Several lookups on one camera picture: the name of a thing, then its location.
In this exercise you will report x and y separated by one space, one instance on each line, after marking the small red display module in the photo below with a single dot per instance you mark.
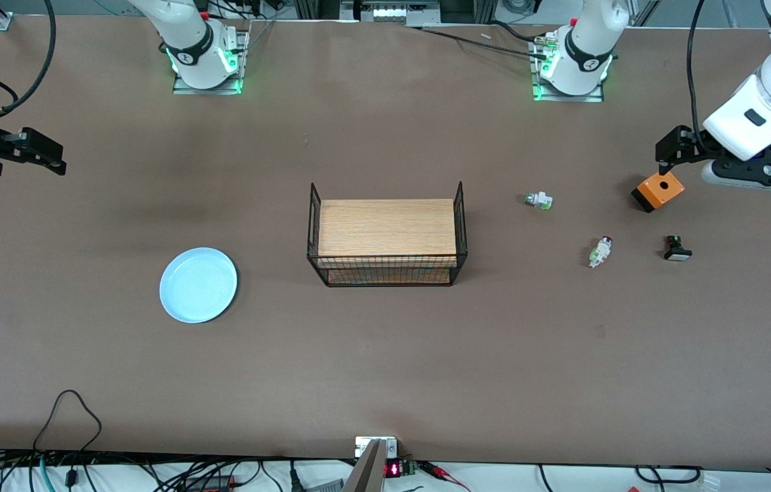
393 469

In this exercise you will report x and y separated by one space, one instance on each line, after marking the white green-capped push button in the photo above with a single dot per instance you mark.
539 201

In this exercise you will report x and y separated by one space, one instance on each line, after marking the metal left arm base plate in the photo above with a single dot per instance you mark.
543 96

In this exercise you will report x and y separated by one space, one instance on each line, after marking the light blue round plate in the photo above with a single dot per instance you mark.
198 285

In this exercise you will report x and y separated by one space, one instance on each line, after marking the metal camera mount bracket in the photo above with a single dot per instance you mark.
373 471

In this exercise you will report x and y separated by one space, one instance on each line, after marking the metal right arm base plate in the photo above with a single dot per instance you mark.
181 87

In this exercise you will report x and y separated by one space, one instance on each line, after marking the orange push button box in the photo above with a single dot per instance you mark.
655 195

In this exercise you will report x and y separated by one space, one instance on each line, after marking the white power strip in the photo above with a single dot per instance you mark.
395 12

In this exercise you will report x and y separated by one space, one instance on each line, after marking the black power adapter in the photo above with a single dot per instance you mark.
211 483

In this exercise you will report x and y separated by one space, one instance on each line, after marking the black square white-capped button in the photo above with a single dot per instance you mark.
677 254

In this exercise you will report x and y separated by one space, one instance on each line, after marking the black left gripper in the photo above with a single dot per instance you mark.
688 145

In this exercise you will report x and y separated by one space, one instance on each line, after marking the white red-capped push button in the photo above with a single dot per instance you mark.
600 251

